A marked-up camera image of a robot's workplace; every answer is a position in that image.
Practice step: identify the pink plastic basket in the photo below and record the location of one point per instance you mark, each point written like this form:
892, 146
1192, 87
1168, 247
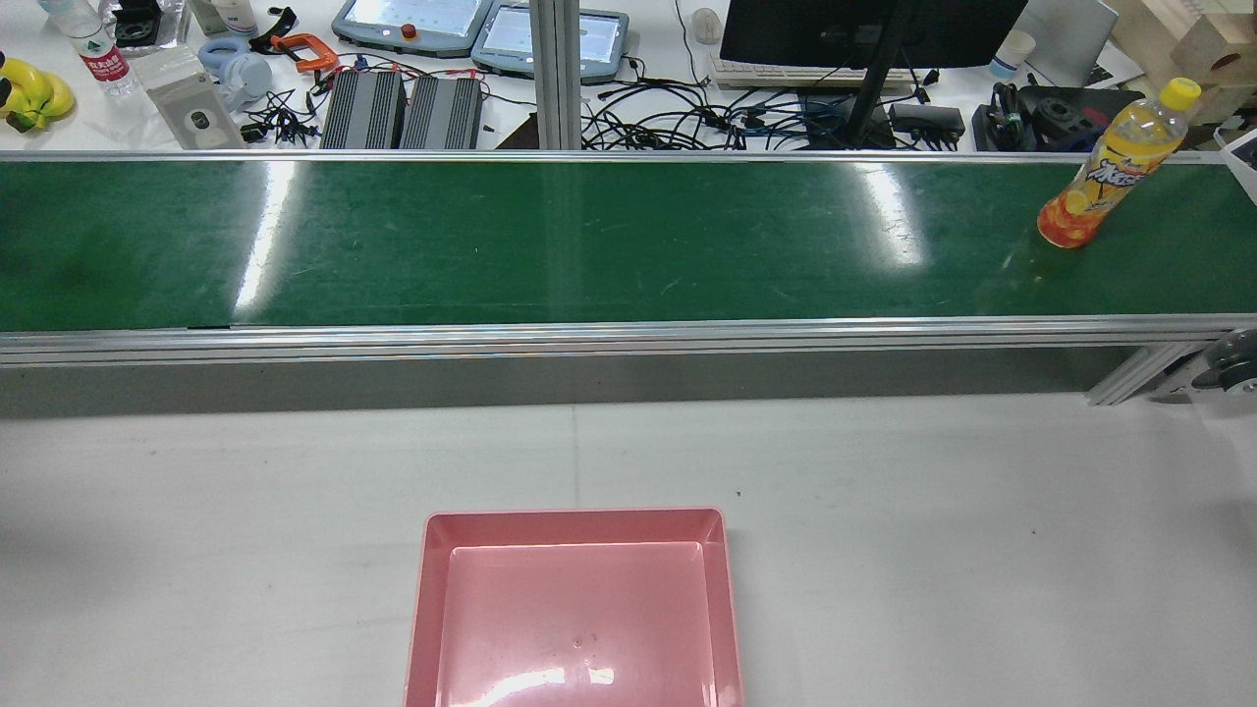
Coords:
579, 609

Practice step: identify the green conveyor belt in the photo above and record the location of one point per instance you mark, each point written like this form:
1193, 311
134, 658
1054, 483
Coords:
589, 245

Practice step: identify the black ribbed power supply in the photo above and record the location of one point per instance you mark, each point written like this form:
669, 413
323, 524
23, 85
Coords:
444, 113
361, 110

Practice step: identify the white keyboard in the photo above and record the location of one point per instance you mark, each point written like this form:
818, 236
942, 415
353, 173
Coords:
776, 74

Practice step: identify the grey teach pendant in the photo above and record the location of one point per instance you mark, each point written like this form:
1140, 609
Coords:
550, 41
412, 25

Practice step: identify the white computer mouse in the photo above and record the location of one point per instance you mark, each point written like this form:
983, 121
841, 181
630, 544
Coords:
706, 26

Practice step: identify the black computer monitor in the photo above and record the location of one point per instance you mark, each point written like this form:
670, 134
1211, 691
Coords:
815, 29

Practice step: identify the orange clamp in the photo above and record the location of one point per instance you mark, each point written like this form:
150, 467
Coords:
312, 49

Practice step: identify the light blue headphones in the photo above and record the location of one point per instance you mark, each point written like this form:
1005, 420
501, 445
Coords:
241, 74

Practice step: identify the white paper cup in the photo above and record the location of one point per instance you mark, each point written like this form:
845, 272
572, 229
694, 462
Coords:
1011, 54

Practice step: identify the black round device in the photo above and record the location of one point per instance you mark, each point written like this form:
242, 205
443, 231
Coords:
1061, 116

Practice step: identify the clear zip bag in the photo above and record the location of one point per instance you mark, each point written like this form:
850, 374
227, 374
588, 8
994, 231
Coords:
187, 103

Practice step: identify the orange juice bottle yellow cap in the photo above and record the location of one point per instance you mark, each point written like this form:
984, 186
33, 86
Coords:
1110, 167

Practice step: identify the grey laptop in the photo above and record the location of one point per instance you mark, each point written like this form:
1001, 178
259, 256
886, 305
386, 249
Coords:
1070, 39

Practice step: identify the clear water bottle red label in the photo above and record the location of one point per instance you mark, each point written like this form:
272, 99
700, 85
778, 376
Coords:
100, 54

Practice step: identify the yellow banana toy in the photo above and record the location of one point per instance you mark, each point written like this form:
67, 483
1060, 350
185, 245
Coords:
39, 93

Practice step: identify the white box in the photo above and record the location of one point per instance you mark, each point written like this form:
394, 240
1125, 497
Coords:
1242, 157

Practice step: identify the wooden blocks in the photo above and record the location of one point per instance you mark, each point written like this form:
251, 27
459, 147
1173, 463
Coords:
1203, 44

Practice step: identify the aluminium profile post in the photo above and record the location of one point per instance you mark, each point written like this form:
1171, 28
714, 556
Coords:
556, 74

